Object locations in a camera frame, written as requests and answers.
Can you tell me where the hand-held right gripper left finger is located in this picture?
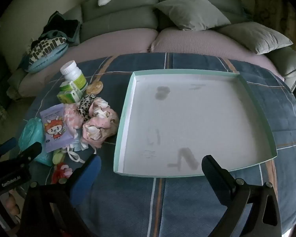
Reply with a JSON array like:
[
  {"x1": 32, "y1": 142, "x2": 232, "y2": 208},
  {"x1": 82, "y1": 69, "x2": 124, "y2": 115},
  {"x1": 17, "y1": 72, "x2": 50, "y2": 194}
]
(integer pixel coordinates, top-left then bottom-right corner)
[{"x1": 17, "y1": 154, "x2": 101, "y2": 237}]

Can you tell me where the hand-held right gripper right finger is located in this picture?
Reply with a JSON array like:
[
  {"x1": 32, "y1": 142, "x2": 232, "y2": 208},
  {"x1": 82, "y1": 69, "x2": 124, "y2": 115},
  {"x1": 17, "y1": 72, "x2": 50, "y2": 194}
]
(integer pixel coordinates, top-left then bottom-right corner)
[{"x1": 201, "y1": 154, "x2": 283, "y2": 237}]

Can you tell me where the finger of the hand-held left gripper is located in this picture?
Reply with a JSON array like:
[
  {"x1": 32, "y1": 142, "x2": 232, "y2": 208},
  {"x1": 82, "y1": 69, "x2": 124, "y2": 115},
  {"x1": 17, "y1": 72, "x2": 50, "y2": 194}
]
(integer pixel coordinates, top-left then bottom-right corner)
[
  {"x1": 0, "y1": 142, "x2": 43, "y2": 171},
  {"x1": 0, "y1": 137, "x2": 17, "y2": 158}
]

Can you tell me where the red pink flower hair tie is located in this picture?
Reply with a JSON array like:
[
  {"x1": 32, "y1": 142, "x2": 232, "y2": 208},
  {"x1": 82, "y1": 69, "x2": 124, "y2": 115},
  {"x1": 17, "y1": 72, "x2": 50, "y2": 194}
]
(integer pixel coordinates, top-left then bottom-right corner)
[{"x1": 51, "y1": 162, "x2": 73, "y2": 184}]

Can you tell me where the yellow-green packet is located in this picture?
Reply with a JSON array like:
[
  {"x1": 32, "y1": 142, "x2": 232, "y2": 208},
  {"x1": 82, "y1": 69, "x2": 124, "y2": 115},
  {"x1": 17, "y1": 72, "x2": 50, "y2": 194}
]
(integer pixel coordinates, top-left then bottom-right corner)
[{"x1": 53, "y1": 149, "x2": 65, "y2": 165}]

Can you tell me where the clear plastic bag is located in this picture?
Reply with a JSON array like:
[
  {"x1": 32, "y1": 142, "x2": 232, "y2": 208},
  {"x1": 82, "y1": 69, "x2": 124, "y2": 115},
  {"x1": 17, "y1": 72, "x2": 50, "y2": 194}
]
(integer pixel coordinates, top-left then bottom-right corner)
[{"x1": 65, "y1": 126, "x2": 94, "y2": 163}]

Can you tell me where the pink white scrunchie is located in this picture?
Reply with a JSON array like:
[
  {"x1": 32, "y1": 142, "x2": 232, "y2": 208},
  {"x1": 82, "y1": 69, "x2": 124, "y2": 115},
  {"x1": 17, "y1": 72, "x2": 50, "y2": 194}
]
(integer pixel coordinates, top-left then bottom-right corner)
[
  {"x1": 90, "y1": 97, "x2": 119, "y2": 124},
  {"x1": 81, "y1": 117, "x2": 116, "y2": 149}
]

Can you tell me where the white tray with teal rim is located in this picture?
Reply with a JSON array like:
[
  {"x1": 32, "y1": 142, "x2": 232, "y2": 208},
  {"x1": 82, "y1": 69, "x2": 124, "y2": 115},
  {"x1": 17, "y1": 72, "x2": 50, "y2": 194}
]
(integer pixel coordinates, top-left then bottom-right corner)
[{"x1": 113, "y1": 70, "x2": 278, "y2": 178}]

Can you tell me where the person's left hand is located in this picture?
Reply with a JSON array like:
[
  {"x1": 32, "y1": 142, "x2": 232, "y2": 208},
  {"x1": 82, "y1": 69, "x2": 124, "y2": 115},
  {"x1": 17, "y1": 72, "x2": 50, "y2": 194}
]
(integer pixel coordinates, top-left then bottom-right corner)
[{"x1": 5, "y1": 193, "x2": 21, "y2": 216}]

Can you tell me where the teal wet wipes pack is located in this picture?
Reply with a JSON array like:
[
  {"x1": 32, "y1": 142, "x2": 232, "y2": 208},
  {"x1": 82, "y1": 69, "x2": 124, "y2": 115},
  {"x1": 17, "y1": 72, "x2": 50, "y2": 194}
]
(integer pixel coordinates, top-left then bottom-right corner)
[{"x1": 18, "y1": 118, "x2": 53, "y2": 166}]

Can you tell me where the blue plaid blanket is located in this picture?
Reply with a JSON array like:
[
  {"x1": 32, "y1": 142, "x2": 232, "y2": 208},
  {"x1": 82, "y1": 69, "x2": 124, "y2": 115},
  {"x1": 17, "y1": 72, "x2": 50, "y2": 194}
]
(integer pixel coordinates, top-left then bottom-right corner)
[{"x1": 22, "y1": 52, "x2": 296, "y2": 237}]

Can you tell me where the purple cartoon packet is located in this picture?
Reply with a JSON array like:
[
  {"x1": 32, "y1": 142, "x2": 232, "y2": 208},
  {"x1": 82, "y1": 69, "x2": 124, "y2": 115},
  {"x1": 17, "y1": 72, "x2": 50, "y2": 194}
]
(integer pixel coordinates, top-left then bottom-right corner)
[{"x1": 39, "y1": 104, "x2": 76, "y2": 153}]

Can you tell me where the pink floral scrunchie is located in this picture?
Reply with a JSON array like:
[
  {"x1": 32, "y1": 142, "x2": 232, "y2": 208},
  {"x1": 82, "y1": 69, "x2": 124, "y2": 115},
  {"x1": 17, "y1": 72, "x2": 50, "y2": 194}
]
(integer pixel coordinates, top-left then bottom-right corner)
[{"x1": 64, "y1": 104, "x2": 84, "y2": 139}]

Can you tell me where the leopard print scrunchie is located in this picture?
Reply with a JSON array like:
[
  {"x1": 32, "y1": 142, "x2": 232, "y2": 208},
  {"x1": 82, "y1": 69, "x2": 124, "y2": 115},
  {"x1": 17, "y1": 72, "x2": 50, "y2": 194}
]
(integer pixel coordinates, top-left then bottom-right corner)
[{"x1": 78, "y1": 94, "x2": 96, "y2": 118}]

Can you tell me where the white green box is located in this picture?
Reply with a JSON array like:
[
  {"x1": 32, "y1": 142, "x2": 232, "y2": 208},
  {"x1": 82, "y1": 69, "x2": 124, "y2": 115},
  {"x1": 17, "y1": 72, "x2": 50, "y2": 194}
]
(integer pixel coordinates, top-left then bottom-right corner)
[{"x1": 59, "y1": 80, "x2": 83, "y2": 97}]

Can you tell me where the golden round disc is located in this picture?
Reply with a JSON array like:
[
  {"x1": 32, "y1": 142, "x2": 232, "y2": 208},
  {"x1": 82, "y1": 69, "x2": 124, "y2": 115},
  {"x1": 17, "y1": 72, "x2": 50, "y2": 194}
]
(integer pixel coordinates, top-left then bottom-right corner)
[{"x1": 86, "y1": 81, "x2": 103, "y2": 95}]

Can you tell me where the white bottle green label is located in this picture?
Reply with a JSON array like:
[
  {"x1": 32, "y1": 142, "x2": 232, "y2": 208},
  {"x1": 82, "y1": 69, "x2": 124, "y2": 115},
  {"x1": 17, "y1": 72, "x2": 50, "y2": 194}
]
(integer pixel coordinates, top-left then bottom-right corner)
[{"x1": 60, "y1": 60, "x2": 88, "y2": 97}]

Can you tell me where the blue patterned cushion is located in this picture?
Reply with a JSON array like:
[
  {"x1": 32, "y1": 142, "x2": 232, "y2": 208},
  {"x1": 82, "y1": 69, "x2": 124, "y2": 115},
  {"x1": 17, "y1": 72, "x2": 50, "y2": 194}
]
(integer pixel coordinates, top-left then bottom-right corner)
[{"x1": 23, "y1": 38, "x2": 69, "y2": 74}]

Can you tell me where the dark teal cloth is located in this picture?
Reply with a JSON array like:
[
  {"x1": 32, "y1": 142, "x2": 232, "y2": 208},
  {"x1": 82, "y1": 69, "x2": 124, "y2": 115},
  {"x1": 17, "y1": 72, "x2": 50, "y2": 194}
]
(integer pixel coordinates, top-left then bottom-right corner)
[{"x1": 41, "y1": 10, "x2": 82, "y2": 46}]

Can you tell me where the mauve sofa seat cover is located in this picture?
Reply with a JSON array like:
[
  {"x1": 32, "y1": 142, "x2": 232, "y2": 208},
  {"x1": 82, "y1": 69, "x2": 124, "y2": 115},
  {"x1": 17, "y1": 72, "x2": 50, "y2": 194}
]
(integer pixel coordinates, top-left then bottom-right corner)
[
  {"x1": 150, "y1": 27, "x2": 285, "y2": 79},
  {"x1": 18, "y1": 27, "x2": 159, "y2": 97}
]

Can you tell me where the grey piped cushion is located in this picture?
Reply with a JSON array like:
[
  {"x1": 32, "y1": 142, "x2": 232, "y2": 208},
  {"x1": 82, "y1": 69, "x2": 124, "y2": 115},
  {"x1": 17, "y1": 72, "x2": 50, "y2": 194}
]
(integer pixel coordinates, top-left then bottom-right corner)
[{"x1": 268, "y1": 46, "x2": 296, "y2": 86}]

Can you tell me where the grey throw pillow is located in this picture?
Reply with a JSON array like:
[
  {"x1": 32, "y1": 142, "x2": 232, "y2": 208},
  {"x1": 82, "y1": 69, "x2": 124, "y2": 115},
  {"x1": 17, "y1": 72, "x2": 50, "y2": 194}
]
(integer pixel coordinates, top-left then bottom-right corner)
[
  {"x1": 216, "y1": 22, "x2": 293, "y2": 55},
  {"x1": 153, "y1": 0, "x2": 232, "y2": 31}
]

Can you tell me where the grey-green sofa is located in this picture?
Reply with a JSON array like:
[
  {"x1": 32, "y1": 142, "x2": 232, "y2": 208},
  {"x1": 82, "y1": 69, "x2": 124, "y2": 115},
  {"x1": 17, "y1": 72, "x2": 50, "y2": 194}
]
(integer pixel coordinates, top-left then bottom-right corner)
[{"x1": 7, "y1": 0, "x2": 296, "y2": 99}]

